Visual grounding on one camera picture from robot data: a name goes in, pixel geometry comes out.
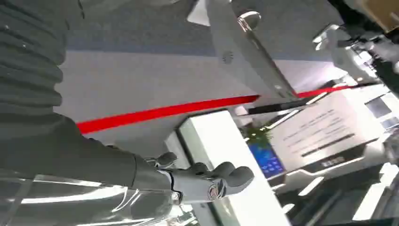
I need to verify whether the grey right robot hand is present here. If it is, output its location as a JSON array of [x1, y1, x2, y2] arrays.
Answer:
[[0, 113, 255, 206]]

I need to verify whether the ribbed grey right arm sleeve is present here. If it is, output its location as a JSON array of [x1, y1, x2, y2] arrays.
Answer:
[[0, 0, 85, 118]]

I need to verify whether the white pillar counter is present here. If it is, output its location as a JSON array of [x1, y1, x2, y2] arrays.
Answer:
[[164, 110, 292, 226]]

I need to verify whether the green potted plant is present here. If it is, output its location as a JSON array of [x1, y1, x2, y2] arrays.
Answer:
[[242, 124, 272, 148]]

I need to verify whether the blue display screen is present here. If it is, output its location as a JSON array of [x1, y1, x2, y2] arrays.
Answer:
[[248, 143, 287, 179]]

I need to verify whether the grey metal table leg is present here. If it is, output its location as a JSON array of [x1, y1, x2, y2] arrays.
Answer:
[[187, 0, 297, 100]]

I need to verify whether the white text sign board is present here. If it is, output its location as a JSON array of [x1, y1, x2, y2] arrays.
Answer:
[[269, 91, 384, 173]]

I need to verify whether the white machine with black parts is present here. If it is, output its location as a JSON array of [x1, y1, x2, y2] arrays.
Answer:
[[313, 24, 399, 94]]

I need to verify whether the brown cardboard box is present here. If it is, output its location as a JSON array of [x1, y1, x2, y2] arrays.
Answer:
[[358, 0, 399, 32]]

